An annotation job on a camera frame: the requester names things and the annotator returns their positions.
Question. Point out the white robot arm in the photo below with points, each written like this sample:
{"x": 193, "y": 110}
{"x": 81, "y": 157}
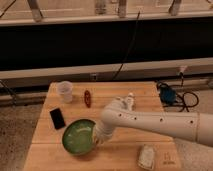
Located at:
{"x": 195, "y": 127}

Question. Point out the black smartphone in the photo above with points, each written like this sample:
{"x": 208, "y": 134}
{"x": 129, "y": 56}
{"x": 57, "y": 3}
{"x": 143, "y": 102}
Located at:
{"x": 57, "y": 118}

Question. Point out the clear plastic cup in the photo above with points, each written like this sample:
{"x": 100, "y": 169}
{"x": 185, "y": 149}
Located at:
{"x": 64, "y": 90}

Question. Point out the white tube bottle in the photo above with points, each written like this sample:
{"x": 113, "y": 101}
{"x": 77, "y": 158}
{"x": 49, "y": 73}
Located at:
{"x": 129, "y": 101}

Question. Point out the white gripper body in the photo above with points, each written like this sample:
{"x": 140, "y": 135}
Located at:
{"x": 102, "y": 132}

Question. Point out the white crumpled packet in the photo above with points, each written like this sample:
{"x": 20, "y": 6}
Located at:
{"x": 146, "y": 157}

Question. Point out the blue device with cables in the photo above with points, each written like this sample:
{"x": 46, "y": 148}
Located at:
{"x": 171, "y": 98}

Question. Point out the red-brown oval object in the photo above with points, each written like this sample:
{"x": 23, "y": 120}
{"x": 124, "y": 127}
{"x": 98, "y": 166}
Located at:
{"x": 87, "y": 98}

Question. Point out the green ceramic bowl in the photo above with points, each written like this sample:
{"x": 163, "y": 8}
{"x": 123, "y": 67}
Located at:
{"x": 77, "y": 137}

